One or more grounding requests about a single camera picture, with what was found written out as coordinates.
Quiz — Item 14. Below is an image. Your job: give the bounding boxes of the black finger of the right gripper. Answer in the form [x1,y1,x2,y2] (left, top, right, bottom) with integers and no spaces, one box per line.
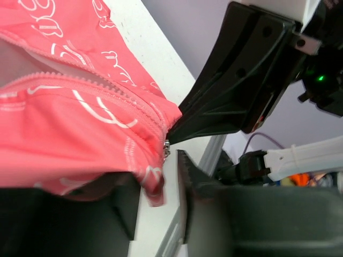
[168,2,301,145]

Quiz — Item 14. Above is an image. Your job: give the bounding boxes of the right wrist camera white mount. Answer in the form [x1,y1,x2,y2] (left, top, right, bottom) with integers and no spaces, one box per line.
[240,0,320,26]

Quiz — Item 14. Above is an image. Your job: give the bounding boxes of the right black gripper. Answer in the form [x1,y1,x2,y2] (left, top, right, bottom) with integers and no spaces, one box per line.
[298,1,342,117]

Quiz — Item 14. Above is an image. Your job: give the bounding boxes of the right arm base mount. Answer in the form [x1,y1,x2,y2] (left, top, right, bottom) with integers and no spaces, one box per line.
[214,149,343,188]

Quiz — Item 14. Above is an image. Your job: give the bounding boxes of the aluminium rail front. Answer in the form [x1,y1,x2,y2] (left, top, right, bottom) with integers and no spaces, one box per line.
[156,135,231,256]

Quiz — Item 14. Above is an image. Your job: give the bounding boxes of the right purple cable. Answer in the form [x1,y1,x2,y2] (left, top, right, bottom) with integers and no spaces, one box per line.
[242,132,285,156]

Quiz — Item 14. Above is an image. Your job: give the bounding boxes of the silver zipper slider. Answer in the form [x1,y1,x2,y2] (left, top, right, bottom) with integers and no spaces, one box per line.
[163,139,170,162]

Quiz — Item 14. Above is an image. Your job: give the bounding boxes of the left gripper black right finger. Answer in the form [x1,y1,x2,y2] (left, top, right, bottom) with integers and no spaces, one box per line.
[176,149,343,257]

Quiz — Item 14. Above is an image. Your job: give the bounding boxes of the pink jacket white lining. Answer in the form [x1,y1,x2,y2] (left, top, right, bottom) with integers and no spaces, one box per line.
[1,1,181,206]

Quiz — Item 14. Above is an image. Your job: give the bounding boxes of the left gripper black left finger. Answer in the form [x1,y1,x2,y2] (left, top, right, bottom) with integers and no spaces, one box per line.
[1,172,139,256]

